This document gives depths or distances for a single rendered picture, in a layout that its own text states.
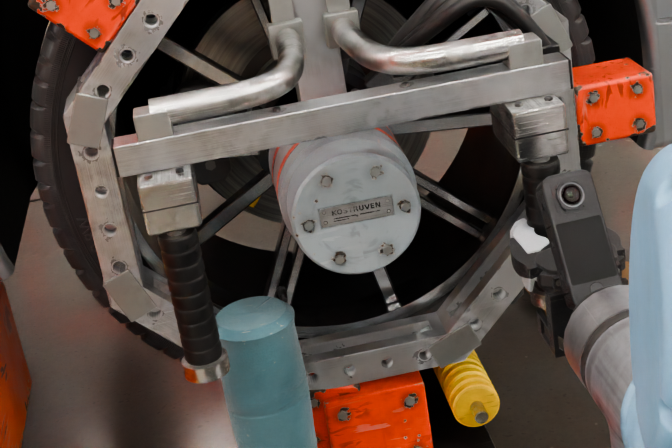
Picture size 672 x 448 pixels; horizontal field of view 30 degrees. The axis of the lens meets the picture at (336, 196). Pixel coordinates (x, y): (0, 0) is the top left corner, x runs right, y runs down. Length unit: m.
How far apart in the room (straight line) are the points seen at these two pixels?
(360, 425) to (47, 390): 1.46
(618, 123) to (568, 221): 0.36
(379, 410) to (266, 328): 0.25
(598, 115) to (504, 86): 0.27
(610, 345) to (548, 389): 1.55
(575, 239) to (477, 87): 0.18
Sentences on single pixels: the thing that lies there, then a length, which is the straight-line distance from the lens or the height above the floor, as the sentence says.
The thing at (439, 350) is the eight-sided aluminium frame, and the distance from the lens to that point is 1.46.
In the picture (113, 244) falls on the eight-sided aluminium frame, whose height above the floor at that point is 0.81.
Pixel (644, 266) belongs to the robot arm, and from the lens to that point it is 0.47.
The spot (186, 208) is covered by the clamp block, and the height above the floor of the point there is 0.92.
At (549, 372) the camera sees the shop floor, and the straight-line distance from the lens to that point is 2.57.
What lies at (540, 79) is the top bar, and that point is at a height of 0.97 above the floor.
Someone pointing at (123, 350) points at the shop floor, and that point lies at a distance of 2.94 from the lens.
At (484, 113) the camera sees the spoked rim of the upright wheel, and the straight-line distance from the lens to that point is 1.48.
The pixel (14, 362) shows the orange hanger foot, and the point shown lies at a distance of 1.67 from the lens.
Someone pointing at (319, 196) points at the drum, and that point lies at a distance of 1.21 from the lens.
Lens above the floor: 1.33
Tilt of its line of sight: 22 degrees down
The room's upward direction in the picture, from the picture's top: 9 degrees counter-clockwise
